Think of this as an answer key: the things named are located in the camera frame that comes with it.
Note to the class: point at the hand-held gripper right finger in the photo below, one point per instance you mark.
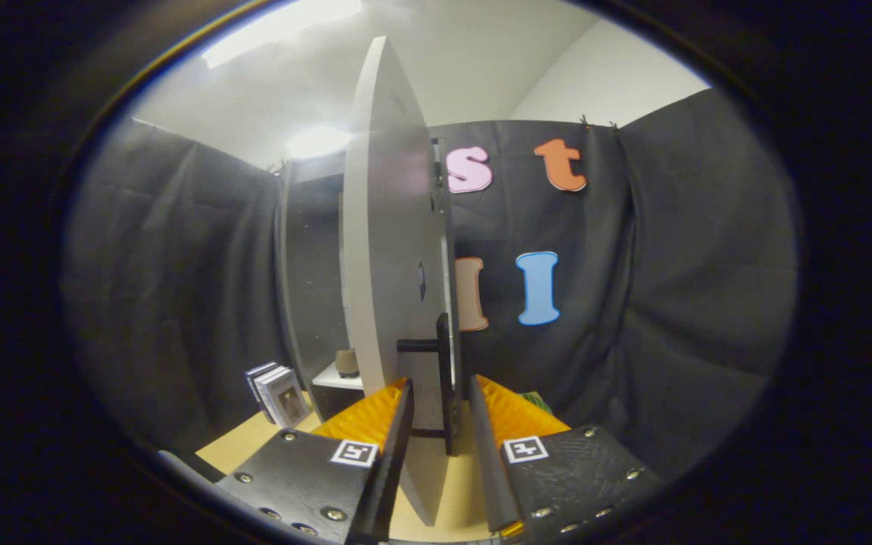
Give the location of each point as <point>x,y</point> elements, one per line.
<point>490,469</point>

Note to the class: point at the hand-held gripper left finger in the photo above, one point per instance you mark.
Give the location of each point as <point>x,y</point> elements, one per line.
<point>394,454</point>

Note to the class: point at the brown fluffy shoe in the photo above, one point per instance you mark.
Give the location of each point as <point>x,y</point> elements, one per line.
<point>347,363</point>

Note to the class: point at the grey shoe cabinet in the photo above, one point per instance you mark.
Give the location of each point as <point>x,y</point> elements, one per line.
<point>311,265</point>

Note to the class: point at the white shoe cabinet door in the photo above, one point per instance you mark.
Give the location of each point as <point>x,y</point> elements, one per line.
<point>390,227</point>

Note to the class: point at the green pink striped object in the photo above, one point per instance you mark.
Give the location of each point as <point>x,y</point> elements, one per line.
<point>538,401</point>

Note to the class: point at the book with grey photo cover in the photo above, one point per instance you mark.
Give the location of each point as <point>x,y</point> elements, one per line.
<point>288,397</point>

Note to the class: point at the black backdrop cloth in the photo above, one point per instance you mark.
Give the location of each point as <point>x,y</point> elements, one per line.
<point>671,303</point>

